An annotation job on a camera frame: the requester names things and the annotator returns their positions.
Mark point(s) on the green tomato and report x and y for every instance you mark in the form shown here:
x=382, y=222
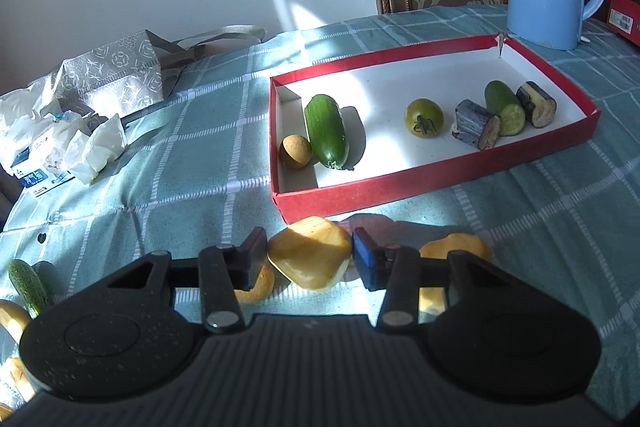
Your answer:
x=424, y=117

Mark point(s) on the blue white tissue packet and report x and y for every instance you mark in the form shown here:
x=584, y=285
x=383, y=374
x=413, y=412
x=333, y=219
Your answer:
x=37, y=179

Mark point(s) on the small thin cucumber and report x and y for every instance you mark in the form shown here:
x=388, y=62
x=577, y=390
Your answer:
x=29, y=286

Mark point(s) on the large green cucumber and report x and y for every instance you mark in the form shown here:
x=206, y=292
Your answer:
x=326, y=132

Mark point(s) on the peeled yellow fruit piece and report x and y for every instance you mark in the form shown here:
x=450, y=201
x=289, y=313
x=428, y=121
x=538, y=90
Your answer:
x=11, y=319
x=310, y=254
x=457, y=252
x=257, y=289

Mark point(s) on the short cut cucumber piece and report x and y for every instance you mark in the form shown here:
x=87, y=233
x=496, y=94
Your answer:
x=504, y=108

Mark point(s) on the crumpled white tissues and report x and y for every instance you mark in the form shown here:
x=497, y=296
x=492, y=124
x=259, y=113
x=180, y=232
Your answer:
x=95, y=149

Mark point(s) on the silver patterned gift bag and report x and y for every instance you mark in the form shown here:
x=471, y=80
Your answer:
x=115, y=74

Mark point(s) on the cut eggplant piece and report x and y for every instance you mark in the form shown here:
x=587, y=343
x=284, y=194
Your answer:
x=477, y=124
x=536, y=103

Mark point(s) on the teal checked tablecloth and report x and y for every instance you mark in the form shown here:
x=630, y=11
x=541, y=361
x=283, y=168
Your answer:
x=175, y=187

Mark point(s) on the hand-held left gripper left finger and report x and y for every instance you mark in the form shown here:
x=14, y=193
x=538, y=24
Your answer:
x=254, y=257

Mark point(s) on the small brown longan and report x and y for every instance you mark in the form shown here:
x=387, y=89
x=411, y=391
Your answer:
x=295, y=152

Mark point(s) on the red folder box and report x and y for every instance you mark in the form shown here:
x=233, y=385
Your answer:
x=625, y=19

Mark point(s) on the red shallow cardboard box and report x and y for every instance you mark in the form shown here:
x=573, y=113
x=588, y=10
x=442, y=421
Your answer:
x=440, y=147

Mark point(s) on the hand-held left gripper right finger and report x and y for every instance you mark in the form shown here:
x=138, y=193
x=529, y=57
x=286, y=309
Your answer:
x=364, y=256

